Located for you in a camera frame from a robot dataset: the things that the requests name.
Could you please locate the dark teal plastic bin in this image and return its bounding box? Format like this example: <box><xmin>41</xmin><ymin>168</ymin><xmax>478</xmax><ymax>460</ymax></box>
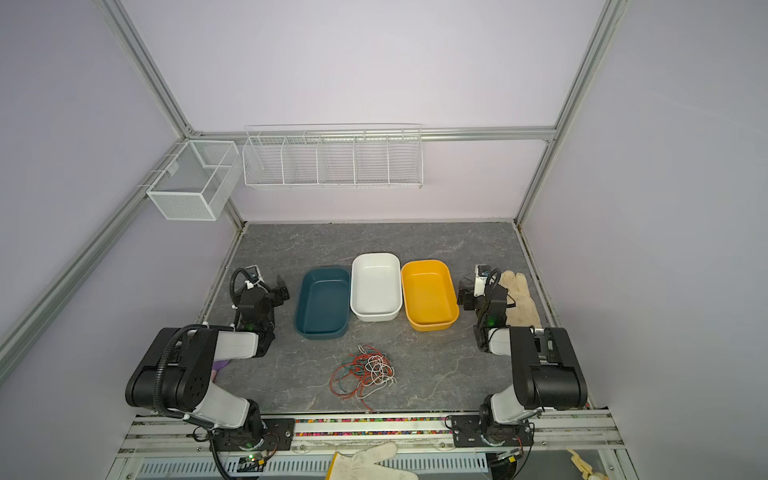
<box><xmin>294</xmin><ymin>267</ymin><xmax>351</xmax><ymax>340</ymax></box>

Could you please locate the white mesh box basket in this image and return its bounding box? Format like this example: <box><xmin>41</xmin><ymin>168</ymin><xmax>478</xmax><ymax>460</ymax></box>
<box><xmin>147</xmin><ymin>140</ymin><xmax>243</xmax><ymax>221</ymax></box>

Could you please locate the white glove at front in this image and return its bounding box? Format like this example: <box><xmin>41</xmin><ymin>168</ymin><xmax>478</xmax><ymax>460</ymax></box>
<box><xmin>325</xmin><ymin>442</ymin><xmax>419</xmax><ymax>480</ymax></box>

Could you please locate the beige work glove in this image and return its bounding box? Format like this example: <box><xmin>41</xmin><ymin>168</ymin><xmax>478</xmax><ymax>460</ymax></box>
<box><xmin>500</xmin><ymin>270</ymin><xmax>542</xmax><ymax>328</ymax></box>

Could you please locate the small cream object front right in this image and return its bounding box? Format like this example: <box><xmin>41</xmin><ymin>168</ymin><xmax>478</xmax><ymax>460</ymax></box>
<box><xmin>568</xmin><ymin>449</ymin><xmax>608</xmax><ymax>480</ymax></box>

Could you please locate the white wire shelf basket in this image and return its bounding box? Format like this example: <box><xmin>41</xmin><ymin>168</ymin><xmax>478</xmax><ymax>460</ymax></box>
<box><xmin>242</xmin><ymin>123</ymin><xmax>424</xmax><ymax>188</ymax></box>

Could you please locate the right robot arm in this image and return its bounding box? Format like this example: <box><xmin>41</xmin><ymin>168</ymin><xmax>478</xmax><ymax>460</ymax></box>
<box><xmin>446</xmin><ymin>264</ymin><xmax>588</xmax><ymax>449</ymax></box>

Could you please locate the white plastic bin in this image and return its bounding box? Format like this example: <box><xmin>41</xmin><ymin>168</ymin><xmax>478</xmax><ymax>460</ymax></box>
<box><xmin>350</xmin><ymin>252</ymin><xmax>403</xmax><ymax>323</ymax></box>

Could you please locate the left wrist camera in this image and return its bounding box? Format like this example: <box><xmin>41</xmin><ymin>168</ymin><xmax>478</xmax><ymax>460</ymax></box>
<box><xmin>244</xmin><ymin>265</ymin><xmax>263</xmax><ymax>285</ymax></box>

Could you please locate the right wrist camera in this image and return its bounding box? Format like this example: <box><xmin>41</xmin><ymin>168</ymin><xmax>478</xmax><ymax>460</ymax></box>
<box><xmin>473</xmin><ymin>264</ymin><xmax>492</xmax><ymax>297</ymax></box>

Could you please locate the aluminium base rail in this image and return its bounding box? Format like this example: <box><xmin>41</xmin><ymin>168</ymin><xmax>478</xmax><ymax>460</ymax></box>
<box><xmin>117</xmin><ymin>410</ymin><xmax>627</xmax><ymax>458</ymax></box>

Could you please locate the yellow plastic bin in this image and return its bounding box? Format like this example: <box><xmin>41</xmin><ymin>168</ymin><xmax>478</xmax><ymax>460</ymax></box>
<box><xmin>401</xmin><ymin>259</ymin><xmax>460</xmax><ymax>332</ymax></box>

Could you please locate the cable pile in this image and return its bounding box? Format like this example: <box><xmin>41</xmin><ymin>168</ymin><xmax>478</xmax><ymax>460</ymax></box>
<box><xmin>328</xmin><ymin>344</ymin><xmax>398</xmax><ymax>413</ymax></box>

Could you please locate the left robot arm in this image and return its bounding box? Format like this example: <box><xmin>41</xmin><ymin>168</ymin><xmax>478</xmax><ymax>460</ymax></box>
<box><xmin>125</xmin><ymin>265</ymin><xmax>294</xmax><ymax>454</ymax></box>

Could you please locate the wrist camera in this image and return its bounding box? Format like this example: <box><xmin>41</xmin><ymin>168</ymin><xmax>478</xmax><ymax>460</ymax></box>
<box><xmin>473</xmin><ymin>264</ymin><xmax>492</xmax><ymax>297</ymax></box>
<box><xmin>244</xmin><ymin>265</ymin><xmax>263</xmax><ymax>285</ymax></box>

